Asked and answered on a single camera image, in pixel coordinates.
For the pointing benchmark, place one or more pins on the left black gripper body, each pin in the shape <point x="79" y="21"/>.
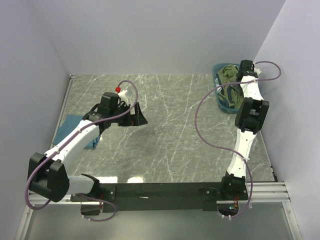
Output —
<point x="122" y="108"/>

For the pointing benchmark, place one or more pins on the olive green tank top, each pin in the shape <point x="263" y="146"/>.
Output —
<point x="230" y="87"/>

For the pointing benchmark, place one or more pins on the blue tank top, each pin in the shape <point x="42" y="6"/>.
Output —
<point x="70" y="123"/>

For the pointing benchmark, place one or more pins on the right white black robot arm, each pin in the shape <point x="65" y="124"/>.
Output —
<point x="249" y="121"/>

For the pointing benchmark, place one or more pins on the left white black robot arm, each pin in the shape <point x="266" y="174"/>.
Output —
<point x="47" y="173"/>

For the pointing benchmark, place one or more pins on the dark blue garment in basket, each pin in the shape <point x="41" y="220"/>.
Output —
<point x="221" y="98"/>

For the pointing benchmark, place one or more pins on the teal plastic laundry basket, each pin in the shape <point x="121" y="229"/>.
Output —
<point x="220" y="100"/>

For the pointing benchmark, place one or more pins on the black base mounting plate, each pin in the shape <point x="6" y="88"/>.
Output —
<point x="166" y="196"/>

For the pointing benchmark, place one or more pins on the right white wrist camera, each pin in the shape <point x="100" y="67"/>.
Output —
<point x="256" y="71"/>

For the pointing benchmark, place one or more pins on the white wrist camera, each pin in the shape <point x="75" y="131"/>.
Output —
<point x="256" y="71"/>
<point x="124" y="94"/>

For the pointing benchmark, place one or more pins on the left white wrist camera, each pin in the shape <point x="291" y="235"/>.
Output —
<point x="124" y="94"/>

